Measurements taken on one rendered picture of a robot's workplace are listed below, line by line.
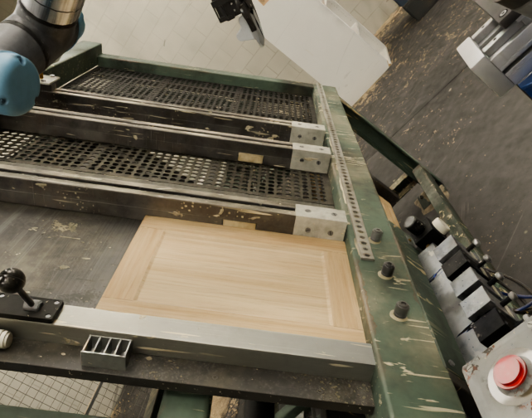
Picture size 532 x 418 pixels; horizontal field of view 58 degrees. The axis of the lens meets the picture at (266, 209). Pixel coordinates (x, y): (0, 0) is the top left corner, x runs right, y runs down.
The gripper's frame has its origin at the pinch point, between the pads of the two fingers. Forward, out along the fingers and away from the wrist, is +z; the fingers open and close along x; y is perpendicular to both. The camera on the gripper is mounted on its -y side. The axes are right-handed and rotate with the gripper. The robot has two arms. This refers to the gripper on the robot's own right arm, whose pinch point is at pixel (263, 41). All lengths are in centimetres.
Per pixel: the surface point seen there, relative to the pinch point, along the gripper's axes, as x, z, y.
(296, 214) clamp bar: 29.9, 34.0, 2.9
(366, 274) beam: 47, 43, -11
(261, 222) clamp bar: 31.5, 32.5, 11.3
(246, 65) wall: -487, 113, 150
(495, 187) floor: -81, 120, -53
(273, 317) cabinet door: 62, 34, 5
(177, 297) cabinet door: 61, 25, 21
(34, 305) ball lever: 74, 9, 35
